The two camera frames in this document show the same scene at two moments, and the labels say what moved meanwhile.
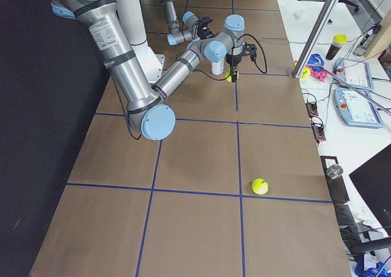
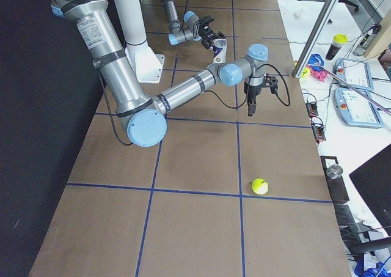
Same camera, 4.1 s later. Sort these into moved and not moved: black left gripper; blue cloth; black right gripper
Moved: black right gripper
Not moved: blue cloth; black left gripper
